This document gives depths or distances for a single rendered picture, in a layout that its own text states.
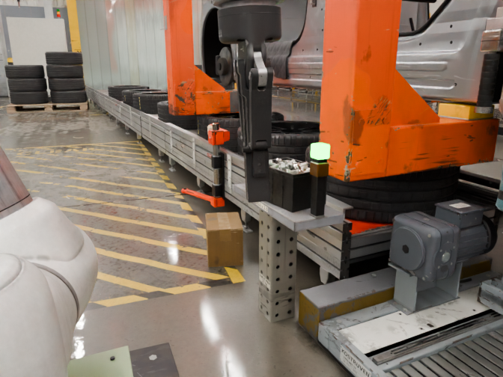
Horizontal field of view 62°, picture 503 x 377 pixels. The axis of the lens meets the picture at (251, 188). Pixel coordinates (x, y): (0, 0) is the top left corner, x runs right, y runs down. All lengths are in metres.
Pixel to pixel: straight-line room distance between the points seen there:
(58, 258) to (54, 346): 0.16
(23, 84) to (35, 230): 8.34
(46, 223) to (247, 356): 0.85
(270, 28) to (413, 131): 1.02
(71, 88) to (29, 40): 3.00
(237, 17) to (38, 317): 0.42
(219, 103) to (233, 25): 2.66
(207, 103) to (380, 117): 1.94
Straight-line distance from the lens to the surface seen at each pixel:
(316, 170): 1.17
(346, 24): 1.32
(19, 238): 0.72
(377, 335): 1.41
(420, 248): 1.36
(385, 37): 1.35
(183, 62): 3.06
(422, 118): 1.52
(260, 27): 0.50
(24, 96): 9.05
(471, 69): 1.67
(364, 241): 1.60
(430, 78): 1.78
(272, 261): 1.44
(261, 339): 1.48
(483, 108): 1.24
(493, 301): 1.64
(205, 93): 3.11
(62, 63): 8.95
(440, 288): 1.71
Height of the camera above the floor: 0.87
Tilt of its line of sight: 16 degrees down
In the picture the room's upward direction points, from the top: straight up
